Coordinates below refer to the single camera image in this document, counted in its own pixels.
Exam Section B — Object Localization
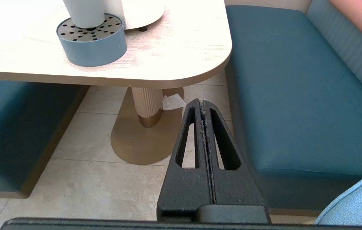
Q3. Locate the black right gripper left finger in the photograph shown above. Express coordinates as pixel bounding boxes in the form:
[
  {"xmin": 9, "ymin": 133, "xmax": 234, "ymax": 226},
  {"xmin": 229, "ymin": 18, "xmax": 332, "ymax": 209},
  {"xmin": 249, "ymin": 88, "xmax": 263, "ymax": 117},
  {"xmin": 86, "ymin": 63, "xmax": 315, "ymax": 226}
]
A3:
[{"xmin": 157, "ymin": 98, "xmax": 216, "ymax": 223}]

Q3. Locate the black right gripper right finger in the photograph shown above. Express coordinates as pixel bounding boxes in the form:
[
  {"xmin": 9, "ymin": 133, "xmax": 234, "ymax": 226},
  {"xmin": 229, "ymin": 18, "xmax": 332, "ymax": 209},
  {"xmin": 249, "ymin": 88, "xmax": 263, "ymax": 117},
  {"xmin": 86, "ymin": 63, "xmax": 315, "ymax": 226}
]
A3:
[{"xmin": 202, "ymin": 100, "xmax": 271, "ymax": 223}]

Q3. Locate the grey plastic cup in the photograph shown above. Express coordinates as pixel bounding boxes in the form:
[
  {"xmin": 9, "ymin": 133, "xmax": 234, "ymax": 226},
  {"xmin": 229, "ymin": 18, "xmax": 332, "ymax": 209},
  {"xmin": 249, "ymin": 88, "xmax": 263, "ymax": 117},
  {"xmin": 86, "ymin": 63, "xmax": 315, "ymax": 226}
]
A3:
[{"xmin": 63, "ymin": 0, "xmax": 108, "ymax": 29}]

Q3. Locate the crumpled white tissue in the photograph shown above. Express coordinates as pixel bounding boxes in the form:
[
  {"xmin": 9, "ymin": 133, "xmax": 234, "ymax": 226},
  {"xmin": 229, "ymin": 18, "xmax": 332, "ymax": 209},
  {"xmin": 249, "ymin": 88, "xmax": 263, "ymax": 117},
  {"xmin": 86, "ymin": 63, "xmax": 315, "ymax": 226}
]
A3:
[{"xmin": 162, "ymin": 94, "xmax": 187, "ymax": 111}]

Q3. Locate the blue upholstered bench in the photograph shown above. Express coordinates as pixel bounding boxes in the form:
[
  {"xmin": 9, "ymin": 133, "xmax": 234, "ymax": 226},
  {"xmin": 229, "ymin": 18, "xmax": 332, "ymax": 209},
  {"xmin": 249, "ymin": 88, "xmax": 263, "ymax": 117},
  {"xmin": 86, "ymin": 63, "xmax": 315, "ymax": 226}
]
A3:
[
  {"xmin": 225, "ymin": 0, "xmax": 362, "ymax": 214},
  {"xmin": 0, "ymin": 78, "xmax": 90, "ymax": 199}
]

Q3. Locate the light blue fabric seat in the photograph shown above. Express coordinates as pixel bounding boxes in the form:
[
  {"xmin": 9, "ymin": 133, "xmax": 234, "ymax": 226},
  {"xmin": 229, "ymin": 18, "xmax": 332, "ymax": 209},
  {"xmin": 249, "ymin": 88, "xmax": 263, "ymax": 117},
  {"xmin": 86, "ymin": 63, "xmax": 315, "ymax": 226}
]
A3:
[{"xmin": 315, "ymin": 165, "xmax": 362, "ymax": 226}]

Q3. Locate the large blue drip tray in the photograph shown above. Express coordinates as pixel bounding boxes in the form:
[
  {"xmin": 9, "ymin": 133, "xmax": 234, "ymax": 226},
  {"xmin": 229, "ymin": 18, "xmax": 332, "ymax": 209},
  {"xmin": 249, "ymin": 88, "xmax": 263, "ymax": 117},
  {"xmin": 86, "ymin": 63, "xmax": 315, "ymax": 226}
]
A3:
[{"xmin": 56, "ymin": 13, "xmax": 128, "ymax": 67}]

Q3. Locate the large clear water dispenser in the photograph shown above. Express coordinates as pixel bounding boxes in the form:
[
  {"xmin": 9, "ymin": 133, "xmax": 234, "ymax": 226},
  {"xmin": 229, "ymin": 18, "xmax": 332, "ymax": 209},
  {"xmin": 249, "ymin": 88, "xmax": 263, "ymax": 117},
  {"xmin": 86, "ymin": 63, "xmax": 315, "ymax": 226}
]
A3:
[{"xmin": 104, "ymin": 0, "xmax": 165, "ymax": 32}]

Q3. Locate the ribbed table pedestal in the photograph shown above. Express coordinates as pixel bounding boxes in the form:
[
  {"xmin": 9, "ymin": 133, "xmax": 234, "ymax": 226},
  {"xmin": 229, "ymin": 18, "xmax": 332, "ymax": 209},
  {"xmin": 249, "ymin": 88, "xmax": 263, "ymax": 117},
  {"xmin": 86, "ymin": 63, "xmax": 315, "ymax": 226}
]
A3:
[{"xmin": 111, "ymin": 86, "xmax": 185, "ymax": 165}]

